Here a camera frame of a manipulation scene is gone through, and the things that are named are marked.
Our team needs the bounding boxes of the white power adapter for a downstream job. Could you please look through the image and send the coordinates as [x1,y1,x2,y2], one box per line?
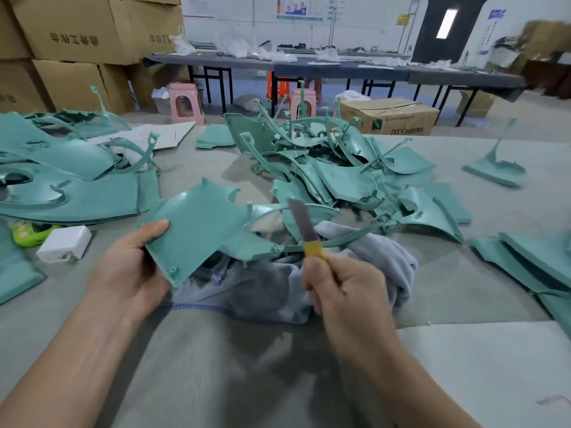
[36,225,93,265]

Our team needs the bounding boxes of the yellow-handled deburring knife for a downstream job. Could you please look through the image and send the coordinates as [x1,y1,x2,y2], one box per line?
[287,199,325,259]

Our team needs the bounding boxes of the person's right hand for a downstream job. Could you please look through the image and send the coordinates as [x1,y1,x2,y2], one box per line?
[303,252,403,373]

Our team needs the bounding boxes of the orange object under table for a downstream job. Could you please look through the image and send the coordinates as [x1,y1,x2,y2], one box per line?
[266,70,292,102]

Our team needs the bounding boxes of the colourful wall poster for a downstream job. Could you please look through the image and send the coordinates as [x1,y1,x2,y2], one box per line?
[277,0,330,22]

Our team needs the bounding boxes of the person's left hand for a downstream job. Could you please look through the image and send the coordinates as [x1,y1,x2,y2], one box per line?
[84,219,172,328]

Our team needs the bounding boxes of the brown cardboard box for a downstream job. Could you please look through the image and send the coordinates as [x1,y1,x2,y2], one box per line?
[337,97,441,136]

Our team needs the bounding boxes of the white paper sheet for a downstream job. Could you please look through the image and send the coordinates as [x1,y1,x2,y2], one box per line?
[89,121,196,152]

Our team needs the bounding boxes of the dark door with window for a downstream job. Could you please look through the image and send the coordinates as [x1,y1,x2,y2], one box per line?
[411,0,490,66]

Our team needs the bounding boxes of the green and yellow gadget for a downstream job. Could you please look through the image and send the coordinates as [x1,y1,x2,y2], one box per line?
[12,222,62,248]

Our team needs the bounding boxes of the stack of brown cardboard boxes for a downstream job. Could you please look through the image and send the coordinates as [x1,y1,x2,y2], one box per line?
[0,0,187,115]

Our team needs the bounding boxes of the pile of green plastic parts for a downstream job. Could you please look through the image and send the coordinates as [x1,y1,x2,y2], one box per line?
[0,84,571,339]

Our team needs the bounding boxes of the person's left forearm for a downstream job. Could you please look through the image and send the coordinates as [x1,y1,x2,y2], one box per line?
[0,294,135,428]

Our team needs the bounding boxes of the single green plastic part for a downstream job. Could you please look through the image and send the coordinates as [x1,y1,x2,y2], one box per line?
[143,176,396,289]

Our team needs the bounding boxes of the heap of clear plastic bags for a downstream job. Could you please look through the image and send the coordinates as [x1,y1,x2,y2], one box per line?
[171,34,300,63]

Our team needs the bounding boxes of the pink plastic stool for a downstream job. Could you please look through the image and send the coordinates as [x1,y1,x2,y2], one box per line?
[289,88,319,119]
[168,81,206,125]

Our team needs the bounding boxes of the long grey work table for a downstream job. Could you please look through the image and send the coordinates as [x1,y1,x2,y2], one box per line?
[145,52,528,128]

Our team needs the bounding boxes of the white foam sheet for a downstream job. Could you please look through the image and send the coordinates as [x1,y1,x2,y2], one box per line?
[397,320,571,428]

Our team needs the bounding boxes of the grey-blue wiping cloth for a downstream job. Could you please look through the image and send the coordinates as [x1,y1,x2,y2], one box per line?
[152,220,421,325]

